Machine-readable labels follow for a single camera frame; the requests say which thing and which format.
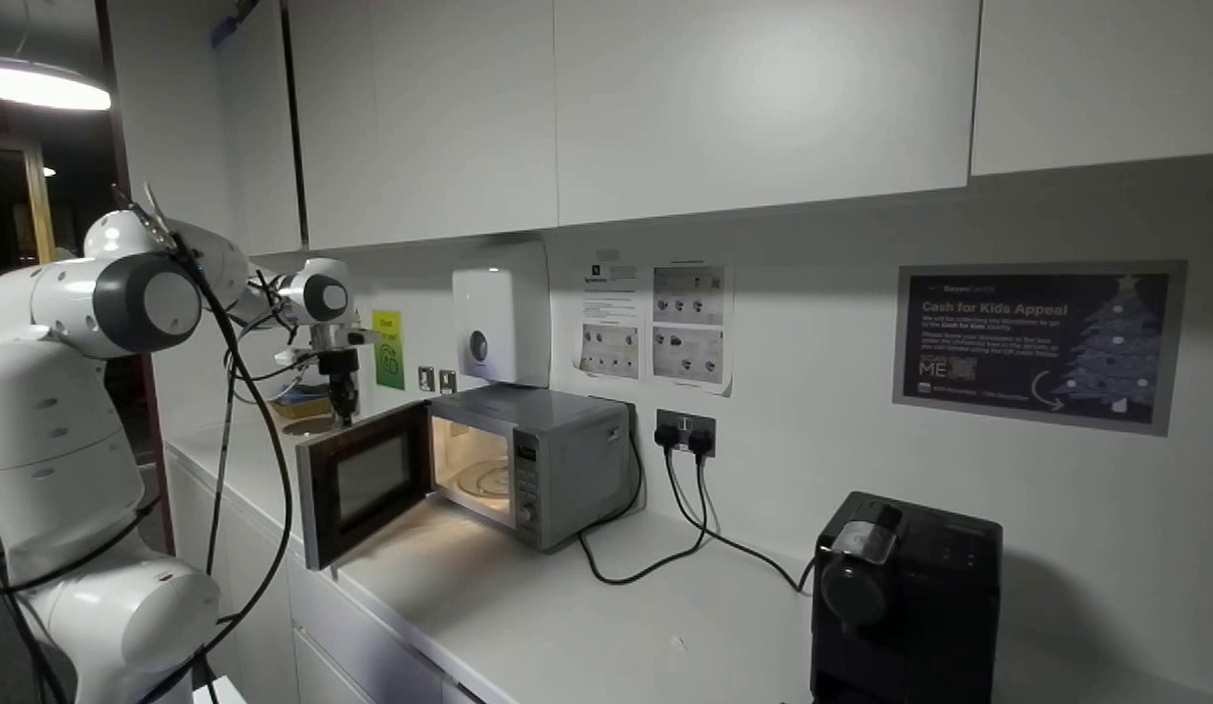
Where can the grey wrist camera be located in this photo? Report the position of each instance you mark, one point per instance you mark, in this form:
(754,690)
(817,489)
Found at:
(358,338)

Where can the black coffee machine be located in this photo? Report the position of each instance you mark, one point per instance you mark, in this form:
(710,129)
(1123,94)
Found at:
(912,599)

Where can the glass microwave turntable plate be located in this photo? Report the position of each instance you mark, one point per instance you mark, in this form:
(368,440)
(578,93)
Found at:
(482,485)

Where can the round ceiling light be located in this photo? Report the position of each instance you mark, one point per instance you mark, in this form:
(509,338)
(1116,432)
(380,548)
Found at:
(41,85)

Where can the white laminated instruction sheet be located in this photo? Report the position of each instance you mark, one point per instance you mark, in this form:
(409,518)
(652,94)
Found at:
(611,334)
(689,326)

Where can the double wall power socket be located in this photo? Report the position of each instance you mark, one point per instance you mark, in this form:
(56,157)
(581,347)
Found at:
(688,419)

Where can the green clean after use poster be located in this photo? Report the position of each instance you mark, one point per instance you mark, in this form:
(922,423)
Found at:
(388,351)

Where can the white upper cabinet door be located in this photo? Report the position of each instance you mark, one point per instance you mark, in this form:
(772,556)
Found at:
(426,120)
(763,102)
(1102,79)

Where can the wooden door frame post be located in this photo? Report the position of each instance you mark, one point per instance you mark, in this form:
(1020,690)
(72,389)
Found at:
(36,209)

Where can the silver microwave oven body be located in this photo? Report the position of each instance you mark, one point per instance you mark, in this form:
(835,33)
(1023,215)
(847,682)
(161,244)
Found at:
(581,455)

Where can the dark framed wall poster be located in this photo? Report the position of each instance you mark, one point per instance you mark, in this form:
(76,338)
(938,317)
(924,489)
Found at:
(1040,347)

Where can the white base cabinet unit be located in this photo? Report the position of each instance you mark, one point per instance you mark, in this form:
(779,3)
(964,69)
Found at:
(347,650)

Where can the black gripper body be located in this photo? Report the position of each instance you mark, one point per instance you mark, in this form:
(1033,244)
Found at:
(342,367)

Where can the silver microwave oven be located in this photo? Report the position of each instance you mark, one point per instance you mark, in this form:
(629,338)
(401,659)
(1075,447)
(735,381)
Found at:
(375,484)

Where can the silver wall socket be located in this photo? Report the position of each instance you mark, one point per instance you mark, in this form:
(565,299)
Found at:
(449,381)
(428,381)

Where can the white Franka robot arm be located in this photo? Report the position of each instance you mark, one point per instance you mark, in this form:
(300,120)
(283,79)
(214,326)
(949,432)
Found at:
(43,432)

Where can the white paper towel dispenser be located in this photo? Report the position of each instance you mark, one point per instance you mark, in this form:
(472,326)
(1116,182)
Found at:
(482,326)

